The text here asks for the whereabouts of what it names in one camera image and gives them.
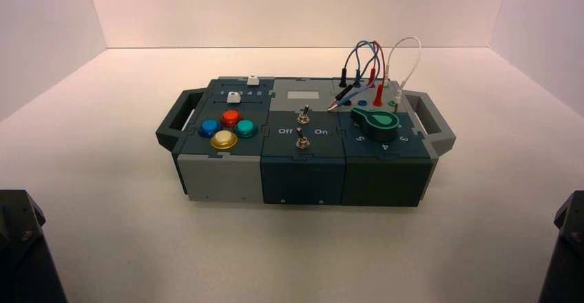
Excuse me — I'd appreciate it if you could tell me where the blue round push button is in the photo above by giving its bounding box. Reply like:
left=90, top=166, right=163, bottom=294
left=198, top=118, right=222, bottom=138

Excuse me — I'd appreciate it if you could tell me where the yellow round push button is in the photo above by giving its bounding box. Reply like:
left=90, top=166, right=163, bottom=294
left=210, top=130, right=238, bottom=150

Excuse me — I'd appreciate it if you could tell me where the orange round push button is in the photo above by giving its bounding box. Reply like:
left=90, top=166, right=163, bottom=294
left=220, top=109, right=242, bottom=127

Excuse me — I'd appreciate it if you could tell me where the red banana plug cable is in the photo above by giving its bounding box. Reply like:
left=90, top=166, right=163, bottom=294
left=367, top=41, right=386, bottom=107

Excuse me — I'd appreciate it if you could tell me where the blue banana plug cable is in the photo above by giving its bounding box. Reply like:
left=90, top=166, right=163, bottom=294
left=352, top=40, right=382, bottom=105

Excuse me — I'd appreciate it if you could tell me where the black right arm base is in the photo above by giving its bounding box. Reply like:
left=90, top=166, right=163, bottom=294
left=538, top=190, right=584, bottom=303

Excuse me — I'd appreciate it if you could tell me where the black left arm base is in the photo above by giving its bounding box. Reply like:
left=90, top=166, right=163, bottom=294
left=0, top=189, right=68, bottom=303

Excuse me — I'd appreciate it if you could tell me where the white banana plug cable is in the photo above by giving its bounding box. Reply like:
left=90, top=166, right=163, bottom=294
left=383, top=36, right=422, bottom=105

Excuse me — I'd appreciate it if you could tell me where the modular dark teal control box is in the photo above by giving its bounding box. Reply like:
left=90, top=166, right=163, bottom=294
left=155, top=76, right=457, bottom=208

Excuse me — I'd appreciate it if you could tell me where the small grey display screen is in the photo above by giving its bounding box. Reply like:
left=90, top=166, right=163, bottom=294
left=286, top=90, right=320, bottom=101

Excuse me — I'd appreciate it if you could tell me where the black banana plug cable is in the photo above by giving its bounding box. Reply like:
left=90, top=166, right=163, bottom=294
left=326, top=44, right=368, bottom=111

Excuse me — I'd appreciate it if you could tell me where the teal round push button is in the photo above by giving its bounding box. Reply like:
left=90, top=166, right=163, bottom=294
left=234, top=119, right=259, bottom=138

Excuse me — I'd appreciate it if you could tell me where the green rotary pointer knob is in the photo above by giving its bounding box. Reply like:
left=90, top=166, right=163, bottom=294
left=350, top=107, right=400, bottom=143

